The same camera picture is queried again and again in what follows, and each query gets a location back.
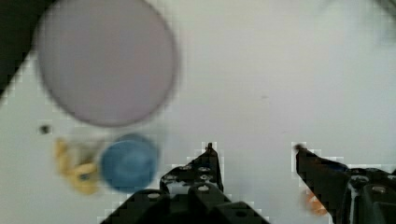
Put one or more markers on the yellow toy banana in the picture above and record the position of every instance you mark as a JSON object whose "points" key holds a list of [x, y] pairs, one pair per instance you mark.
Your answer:
{"points": [[83, 176]]}

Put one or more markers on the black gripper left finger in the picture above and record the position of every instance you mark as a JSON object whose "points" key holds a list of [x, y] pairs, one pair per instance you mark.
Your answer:
{"points": [[189, 194]]}

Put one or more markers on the toy orange slice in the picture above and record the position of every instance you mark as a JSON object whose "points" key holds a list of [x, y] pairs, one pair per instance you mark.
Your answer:
{"points": [[313, 204]]}

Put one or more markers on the blue cup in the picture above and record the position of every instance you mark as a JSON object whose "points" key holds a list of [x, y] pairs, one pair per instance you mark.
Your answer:
{"points": [[130, 163]]}

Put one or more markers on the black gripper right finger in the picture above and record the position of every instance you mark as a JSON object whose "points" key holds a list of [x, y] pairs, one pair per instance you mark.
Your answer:
{"points": [[349, 195]]}

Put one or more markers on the round grey plate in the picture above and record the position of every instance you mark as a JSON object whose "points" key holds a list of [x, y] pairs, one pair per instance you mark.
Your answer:
{"points": [[109, 63]]}

